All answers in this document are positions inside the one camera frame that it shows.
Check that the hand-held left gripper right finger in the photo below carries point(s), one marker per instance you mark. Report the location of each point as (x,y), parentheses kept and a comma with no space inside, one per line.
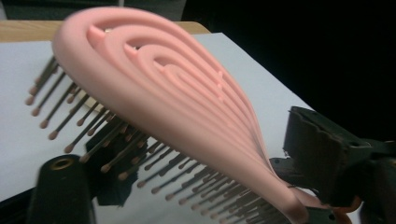
(317,149)

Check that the pink hairbrush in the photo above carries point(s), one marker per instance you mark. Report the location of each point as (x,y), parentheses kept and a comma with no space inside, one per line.
(140,77)

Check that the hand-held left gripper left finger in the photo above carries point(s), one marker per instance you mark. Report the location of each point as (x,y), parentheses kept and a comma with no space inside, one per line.
(112,185)

